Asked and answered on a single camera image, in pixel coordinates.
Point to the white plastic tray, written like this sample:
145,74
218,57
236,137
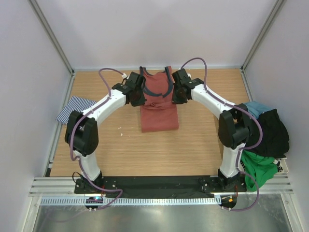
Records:
281,165

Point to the blue white striped tank top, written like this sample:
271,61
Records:
74,104

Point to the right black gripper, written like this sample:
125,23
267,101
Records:
175,100

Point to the green tank top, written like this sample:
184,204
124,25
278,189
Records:
260,168

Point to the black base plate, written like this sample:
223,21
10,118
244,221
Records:
170,187

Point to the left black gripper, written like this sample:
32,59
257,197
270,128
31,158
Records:
141,101

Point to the teal tank top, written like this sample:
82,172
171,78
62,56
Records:
256,109

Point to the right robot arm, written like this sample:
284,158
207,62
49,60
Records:
234,128

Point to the slotted cable duct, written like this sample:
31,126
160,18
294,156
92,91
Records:
98,201

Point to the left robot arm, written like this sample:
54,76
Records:
82,127

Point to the red tank top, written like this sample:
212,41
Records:
158,113

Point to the black tank top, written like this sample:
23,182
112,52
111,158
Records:
275,141

